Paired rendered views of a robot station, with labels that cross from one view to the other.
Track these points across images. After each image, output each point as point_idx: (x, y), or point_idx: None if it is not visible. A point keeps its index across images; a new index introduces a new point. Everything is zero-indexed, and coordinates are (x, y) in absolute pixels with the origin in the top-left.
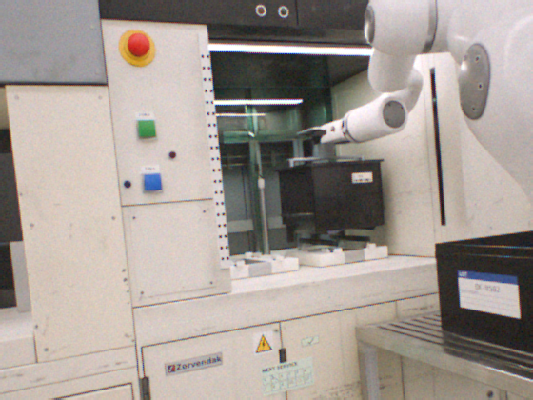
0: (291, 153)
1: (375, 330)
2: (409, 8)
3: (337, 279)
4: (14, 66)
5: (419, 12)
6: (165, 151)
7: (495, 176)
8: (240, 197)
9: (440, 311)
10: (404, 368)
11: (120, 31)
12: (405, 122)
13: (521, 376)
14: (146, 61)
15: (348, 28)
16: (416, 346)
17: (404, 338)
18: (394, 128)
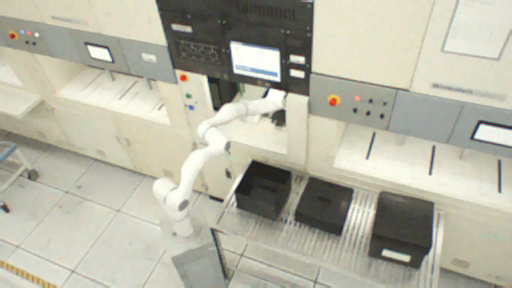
0: None
1: (246, 163)
2: (199, 136)
3: (245, 144)
4: (156, 77)
5: (201, 138)
6: (194, 101)
7: (301, 144)
8: None
9: (276, 166)
10: None
11: (179, 72)
12: (269, 116)
13: (221, 205)
14: (186, 80)
15: (249, 84)
16: (236, 178)
17: (241, 173)
18: (264, 117)
